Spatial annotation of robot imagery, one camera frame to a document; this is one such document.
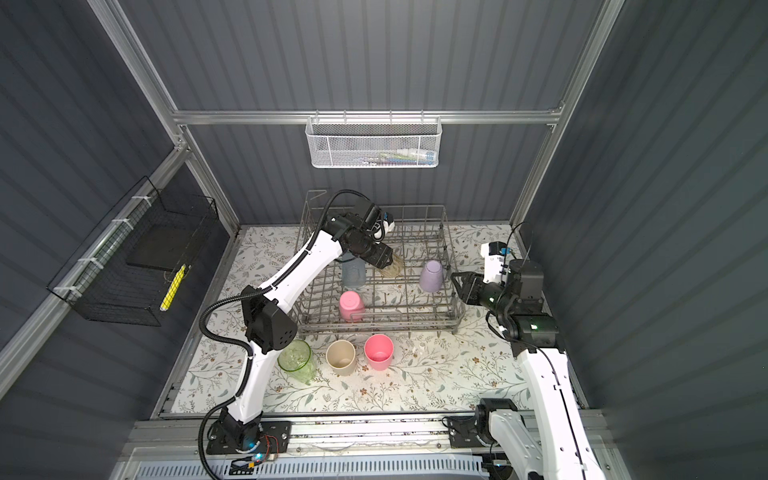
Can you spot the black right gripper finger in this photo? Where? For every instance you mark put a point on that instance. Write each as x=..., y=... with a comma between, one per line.
x=468, y=294
x=465, y=278

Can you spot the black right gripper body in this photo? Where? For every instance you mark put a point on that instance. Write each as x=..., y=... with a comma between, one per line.
x=480, y=291

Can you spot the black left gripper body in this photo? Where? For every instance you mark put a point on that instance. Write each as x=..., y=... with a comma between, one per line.
x=372, y=251

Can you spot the yellow transparent cup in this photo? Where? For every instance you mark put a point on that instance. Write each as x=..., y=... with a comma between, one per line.
x=394, y=269

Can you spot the blue transparent cup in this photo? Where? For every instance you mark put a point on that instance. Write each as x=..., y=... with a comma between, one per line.
x=353, y=271

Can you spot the lilac plastic cup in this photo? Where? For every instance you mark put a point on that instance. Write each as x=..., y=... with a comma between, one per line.
x=432, y=276

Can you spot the pink plastic cup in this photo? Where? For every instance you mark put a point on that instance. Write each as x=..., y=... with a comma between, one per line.
x=351, y=307
x=379, y=351

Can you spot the beige plastic cup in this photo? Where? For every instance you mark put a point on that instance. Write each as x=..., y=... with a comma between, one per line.
x=341, y=357

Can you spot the green transparent cup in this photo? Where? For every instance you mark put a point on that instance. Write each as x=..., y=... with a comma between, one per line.
x=297, y=361

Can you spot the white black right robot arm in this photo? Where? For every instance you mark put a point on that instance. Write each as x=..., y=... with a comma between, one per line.
x=512, y=296

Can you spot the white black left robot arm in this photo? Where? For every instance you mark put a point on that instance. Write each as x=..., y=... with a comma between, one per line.
x=267, y=309

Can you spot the items in white basket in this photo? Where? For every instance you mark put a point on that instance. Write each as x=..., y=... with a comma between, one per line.
x=402, y=157

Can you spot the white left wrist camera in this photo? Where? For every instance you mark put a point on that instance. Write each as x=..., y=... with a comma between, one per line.
x=383, y=225

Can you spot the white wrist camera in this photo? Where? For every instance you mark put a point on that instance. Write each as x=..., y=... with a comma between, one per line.
x=494, y=256
x=383, y=225

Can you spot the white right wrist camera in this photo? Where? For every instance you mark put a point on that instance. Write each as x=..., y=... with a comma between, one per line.
x=494, y=256

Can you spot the grey wire dish rack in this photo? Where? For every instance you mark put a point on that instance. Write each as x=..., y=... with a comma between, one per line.
x=421, y=233

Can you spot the white mesh wall basket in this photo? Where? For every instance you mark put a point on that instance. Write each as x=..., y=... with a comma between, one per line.
x=339, y=145

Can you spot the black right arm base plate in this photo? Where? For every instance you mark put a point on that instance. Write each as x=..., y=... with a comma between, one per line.
x=468, y=432

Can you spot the white slotted cable duct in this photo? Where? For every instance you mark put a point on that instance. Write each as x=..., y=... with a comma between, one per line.
x=379, y=467

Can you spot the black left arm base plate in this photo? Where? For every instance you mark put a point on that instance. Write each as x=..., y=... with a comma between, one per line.
x=271, y=437

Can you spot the black wire wall basket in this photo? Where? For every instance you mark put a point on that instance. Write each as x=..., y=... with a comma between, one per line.
x=124, y=275

